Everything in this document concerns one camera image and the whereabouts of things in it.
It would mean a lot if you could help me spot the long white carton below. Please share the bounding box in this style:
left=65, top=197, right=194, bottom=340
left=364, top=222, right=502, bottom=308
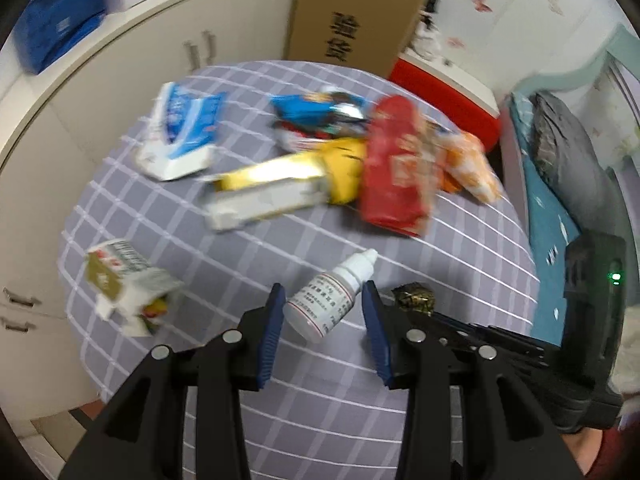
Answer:
left=205, top=177, right=326, bottom=233

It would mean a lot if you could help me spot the red bench with white top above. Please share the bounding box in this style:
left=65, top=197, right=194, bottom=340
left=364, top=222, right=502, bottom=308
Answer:
left=389, top=49, right=502, bottom=153

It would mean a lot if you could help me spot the white dropper bottle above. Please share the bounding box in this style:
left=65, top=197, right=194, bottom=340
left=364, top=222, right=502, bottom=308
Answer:
left=282, top=249, right=377, bottom=345

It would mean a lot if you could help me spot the small gold white carton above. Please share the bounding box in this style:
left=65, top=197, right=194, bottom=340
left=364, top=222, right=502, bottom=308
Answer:
left=84, top=239, right=185, bottom=338

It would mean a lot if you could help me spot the red snack bag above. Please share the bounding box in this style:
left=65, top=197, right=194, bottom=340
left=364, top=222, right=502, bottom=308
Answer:
left=360, top=95, right=446, bottom=238

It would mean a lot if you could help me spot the dark gold wrapper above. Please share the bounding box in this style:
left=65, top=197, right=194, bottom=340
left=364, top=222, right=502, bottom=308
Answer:
left=390, top=282, right=436, bottom=316

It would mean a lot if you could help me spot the grey checkered tablecloth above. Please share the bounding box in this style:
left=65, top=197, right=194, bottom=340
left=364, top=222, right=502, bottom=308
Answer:
left=57, top=60, right=543, bottom=480

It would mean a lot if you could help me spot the large cardboard box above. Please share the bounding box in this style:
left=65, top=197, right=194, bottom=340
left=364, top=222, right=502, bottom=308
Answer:
left=284, top=0, right=433, bottom=78

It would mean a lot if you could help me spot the orange snack bag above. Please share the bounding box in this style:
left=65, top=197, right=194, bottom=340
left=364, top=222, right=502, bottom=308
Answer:
left=430, top=125, right=506, bottom=206

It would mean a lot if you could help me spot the person's right forearm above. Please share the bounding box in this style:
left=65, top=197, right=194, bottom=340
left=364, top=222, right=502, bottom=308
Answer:
left=562, top=427, right=640, bottom=480

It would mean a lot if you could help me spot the white plastic bag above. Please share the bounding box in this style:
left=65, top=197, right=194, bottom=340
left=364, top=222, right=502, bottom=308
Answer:
left=412, top=7, right=446, bottom=58

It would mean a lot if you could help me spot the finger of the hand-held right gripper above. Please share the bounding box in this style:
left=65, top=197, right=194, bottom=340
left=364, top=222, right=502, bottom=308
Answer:
left=430, top=311, right=566, bottom=381

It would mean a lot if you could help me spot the grey duvet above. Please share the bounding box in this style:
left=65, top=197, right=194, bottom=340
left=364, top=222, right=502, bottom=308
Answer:
left=530, top=91, right=633, bottom=261

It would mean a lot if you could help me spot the blue shopping bag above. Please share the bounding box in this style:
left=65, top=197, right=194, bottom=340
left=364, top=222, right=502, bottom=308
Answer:
left=11, top=0, right=108, bottom=75

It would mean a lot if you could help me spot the blue snack bag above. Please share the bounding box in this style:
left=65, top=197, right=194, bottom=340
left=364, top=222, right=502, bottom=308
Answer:
left=269, top=87, right=373, bottom=138

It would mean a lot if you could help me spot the yellow snack bag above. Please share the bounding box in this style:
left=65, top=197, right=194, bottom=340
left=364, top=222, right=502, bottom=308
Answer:
left=215, top=137, right=368, bottom=206

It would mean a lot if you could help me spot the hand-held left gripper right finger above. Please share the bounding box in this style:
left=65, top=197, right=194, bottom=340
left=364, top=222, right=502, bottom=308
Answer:
left=362, top=280, right=583, bottom=480

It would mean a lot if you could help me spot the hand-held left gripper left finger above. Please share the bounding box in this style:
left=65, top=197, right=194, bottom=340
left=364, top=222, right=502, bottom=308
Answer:
left=59, top=283, right=287, bottom=480

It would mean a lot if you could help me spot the blue white packet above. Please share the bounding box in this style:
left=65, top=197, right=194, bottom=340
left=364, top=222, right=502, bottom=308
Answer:
left=135, top=81, right=228, bottom=182

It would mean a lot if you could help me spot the cream cabinet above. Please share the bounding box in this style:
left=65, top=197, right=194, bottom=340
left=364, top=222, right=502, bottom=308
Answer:
left=0, top=0, right=301, bottom=426

